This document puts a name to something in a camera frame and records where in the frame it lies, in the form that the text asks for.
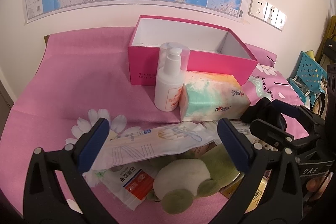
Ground green turtle plush toy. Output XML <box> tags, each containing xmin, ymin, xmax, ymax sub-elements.
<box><xmin>146</xmin><ymin>144</ymin><xmax>240</xmax><ymax>215</ymax></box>

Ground medical mask packet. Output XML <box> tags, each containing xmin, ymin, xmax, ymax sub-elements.
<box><xmin>96</xmin><ymin>160</ymin><xmax>158</xmax><ymax>210</ymax></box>

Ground cotton swab packet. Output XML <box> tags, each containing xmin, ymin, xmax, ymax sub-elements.
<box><xmin>91</xmin><ymin>122</ymin><xmax>219</xmax><ymax>172</ymax></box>

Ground black cloth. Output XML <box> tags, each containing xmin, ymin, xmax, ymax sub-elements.
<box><xmin>240</xmin><ymin>97</ymin><xmax>287</xmax><ymax>131</ymax></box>

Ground blue plastic basket rack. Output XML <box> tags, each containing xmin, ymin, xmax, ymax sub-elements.
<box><xmin>287</xmin><ymin>51</ymin><xmax>327</xmax><ymax>108</ymax></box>

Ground pastel tissue pack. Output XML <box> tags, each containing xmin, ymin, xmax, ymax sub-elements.
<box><xmin>179</xmin><ymin>71</ymin><xmax>251</xmax><ymax>123</ymax></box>

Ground pink open cardboard box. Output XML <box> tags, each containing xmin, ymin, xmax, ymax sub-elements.
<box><xmin>128</xmin><ymin>15</ymin><xmax>258</xmax><ymax>86</ymax></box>

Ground yellow hanging coat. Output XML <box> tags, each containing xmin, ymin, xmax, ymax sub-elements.
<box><xmin>315</xmin><ymin>15</ymin><xmax>336</xmax><ymax>62</ymax></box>

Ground white pump lotion bottle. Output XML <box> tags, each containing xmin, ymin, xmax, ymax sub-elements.
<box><xmin>154</xmin><ymin>42</ymin><xmax>190</xmax><ymax>112</ymax></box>

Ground pink floral bedsheet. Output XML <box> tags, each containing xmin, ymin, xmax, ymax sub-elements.
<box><xmin>1</xmin><ymin>27</ymin><xmax>302</xmax><ymax>223</ymax></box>

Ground white wall sockets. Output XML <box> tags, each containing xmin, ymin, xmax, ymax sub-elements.
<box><xmin>248</xmin><ymin>0</ymin><xmax>287</xmax><ymax>31</ymax></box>

